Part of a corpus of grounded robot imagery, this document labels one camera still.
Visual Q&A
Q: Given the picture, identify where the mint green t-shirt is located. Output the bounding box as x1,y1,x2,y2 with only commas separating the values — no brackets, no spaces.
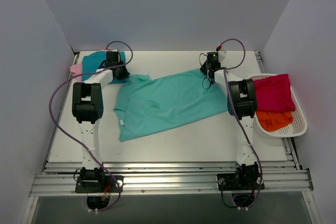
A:
114,69,228,142

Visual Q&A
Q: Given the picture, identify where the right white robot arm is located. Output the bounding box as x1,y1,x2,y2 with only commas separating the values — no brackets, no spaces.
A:
200,51,260,189

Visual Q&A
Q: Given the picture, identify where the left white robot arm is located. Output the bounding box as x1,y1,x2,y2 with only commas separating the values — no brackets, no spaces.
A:
72,49,129,192

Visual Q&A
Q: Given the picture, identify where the folded teal t-shirt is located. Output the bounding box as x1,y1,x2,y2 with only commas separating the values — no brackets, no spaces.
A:
81,51,127,84

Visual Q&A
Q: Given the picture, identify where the folded pink t-shirt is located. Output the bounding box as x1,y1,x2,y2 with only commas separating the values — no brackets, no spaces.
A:
69,63,82,76

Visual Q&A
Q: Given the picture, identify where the crimson red t-shirt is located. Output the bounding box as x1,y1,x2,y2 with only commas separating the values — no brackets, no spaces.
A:
254,74,296,113

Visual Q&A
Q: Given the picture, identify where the orange t-shirt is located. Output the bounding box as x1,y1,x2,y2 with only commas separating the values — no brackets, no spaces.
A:
256,111,293,132

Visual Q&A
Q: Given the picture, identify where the white plastic laundry basket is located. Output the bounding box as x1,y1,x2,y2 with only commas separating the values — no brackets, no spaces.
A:
251,74,307,138

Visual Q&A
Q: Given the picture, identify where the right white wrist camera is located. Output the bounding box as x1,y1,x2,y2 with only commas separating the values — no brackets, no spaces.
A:
216,45,227,62

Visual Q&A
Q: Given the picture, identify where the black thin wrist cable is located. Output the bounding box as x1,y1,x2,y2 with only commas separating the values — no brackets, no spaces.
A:
198,52,215,90

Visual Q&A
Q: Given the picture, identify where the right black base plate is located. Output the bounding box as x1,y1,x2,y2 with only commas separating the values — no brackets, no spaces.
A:
216,173,259,191

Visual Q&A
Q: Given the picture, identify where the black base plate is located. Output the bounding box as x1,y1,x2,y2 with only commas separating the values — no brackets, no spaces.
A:
75,175,124,194
216,173,259,191

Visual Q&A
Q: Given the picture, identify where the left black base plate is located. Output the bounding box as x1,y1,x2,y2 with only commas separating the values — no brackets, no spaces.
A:
75,175,124,194

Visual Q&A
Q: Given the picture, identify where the aluminium rail frame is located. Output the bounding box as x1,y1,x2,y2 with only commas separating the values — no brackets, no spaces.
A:
20,50,321,224

